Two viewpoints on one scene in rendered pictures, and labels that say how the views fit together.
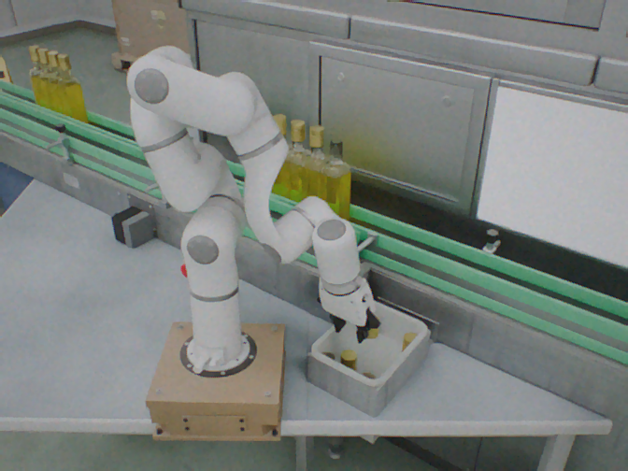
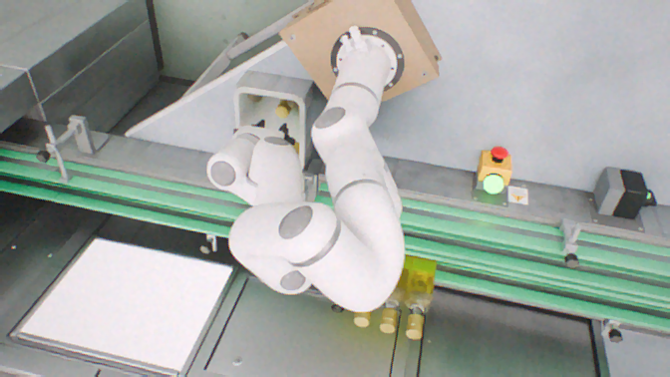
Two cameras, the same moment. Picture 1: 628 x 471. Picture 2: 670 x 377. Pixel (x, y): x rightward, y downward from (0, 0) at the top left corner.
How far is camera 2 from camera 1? 87 cm
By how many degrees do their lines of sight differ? 41
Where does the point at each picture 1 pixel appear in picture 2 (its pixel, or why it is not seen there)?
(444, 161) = (253, 310)
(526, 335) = (169, 173)
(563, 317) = (140, 189)
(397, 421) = (232, 75)
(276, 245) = (262, 144)
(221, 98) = (241, 232)
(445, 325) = not seen: hidden behind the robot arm
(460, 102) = (223, 359)
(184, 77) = (265, 241)
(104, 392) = not seen: outside the picture
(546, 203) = (167, 280)
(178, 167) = (335, 176)
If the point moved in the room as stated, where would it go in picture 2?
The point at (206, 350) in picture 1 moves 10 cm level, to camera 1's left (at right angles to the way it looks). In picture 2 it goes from (357, 50) to (401, 26)
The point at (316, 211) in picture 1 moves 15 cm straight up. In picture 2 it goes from (248, 190) to (216, 247)
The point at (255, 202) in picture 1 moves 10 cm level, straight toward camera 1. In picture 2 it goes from (271, 171) to (228, 127)
